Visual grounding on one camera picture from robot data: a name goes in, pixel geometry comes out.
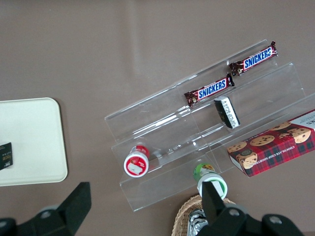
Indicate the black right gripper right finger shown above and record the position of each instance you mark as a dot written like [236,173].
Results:
[214,206]

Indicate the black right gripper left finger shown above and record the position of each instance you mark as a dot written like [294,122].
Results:
[73,206]

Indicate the woven wicker basket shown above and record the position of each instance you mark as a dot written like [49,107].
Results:
[183,216]

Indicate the cream plastic tray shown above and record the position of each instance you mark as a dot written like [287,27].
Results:
[32,137]

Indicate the green lidded small bottle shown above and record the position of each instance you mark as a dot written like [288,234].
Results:
[205,172]

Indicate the red lidded small bottle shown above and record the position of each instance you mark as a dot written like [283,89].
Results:
[135,163]

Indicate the red plaid cookie box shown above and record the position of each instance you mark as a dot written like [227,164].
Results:
[270,152]

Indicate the black snack packet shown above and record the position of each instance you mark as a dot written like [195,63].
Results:
[5,156]

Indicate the small black white box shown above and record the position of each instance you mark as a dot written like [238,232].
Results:
[227,111]

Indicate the clear acrylic tiered stand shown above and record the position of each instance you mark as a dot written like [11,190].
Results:
[157,123]

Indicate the Snickers chocolate bar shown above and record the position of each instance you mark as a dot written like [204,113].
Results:
[211,89]
[254,59]

